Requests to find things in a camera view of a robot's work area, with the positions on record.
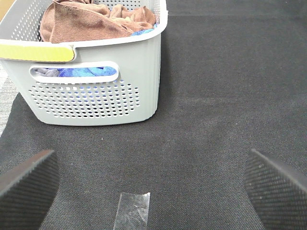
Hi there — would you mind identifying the grey perforated plastic basket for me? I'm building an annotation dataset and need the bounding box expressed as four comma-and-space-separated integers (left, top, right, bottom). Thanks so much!
0, 0, 168, 126

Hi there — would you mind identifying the yellow tape on basket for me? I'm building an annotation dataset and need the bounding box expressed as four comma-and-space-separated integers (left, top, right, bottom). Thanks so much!
0, 45, 74, 62

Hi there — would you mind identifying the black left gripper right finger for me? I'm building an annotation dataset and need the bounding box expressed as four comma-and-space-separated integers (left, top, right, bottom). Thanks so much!
244, 149, 307, 230

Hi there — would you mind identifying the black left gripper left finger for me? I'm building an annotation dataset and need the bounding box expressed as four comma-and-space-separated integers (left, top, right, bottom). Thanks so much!
0, 150, 59, 230

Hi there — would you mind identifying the brown towel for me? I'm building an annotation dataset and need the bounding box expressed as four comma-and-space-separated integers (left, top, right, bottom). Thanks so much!
40, 0, 156, 44

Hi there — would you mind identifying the clear tape strip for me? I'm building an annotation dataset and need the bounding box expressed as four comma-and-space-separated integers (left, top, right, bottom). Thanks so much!
113, 193, 150, 230

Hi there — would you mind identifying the black table mat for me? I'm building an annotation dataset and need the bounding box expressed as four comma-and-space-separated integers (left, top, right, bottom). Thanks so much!
0, 0, 307, 230

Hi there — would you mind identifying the grey towel in basket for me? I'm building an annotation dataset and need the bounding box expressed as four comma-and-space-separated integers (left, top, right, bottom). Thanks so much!
34, 68, 59, 77

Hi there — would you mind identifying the blue towel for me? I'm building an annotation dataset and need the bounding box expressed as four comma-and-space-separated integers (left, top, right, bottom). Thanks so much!
54, 29, 161, 82

